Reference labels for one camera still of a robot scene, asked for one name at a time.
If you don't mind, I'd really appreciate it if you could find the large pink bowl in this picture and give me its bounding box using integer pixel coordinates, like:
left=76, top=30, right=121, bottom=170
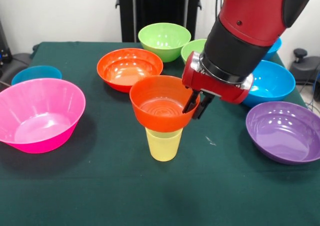
left=0, top=78, right=87, bottom=154

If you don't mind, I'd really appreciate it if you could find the dark green tablecloth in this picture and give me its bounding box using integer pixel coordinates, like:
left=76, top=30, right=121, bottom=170
left=0, top=41, right=320, bottom=226

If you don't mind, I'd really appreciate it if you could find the black hanging cable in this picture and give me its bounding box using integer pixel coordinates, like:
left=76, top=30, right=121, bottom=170
left=214, top=0, right=225, bottom=20

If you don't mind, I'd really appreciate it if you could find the black stand with knob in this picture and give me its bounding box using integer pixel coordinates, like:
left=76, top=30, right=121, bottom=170
left=289, top=48, right=320, bottom=83

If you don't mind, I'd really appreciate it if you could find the purple bowl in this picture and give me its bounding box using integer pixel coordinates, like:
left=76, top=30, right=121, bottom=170
left=245, top=101, right=320, bottom=165

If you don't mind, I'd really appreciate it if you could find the large orange-red bowl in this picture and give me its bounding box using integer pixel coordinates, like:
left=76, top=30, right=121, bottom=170
left=96, top=48, right=164, bottom=94

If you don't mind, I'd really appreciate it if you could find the large blue bowl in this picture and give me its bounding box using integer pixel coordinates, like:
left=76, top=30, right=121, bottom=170
left=241, top=59, right=296, bottom=108
left=261, top=37, right=283, bottom=61

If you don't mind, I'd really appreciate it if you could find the small blue bowl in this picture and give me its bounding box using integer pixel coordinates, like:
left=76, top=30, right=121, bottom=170
left=11, top=65, right=63, bottom=86

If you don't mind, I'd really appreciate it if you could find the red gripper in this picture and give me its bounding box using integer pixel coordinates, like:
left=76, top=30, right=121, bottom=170
left=181, top=51, right=255, bottom=120

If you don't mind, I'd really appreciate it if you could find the black equipment box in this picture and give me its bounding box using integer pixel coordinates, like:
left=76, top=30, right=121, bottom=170
left=0, top=20, right=13, bottom=64

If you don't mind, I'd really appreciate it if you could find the small orange bowl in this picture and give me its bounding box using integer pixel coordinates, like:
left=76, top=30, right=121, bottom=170
left=129, top=75, right=201, bottom=133

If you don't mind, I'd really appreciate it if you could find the green bowl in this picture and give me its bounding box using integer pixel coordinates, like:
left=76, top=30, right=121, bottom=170
left=137, top=22, right=192, bottom=63
left=180, top=38, right=208, bottom=65

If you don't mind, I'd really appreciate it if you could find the yellow plastic cup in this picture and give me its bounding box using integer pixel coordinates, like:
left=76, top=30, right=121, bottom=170
left=145, top=127, right=184, bottom=162

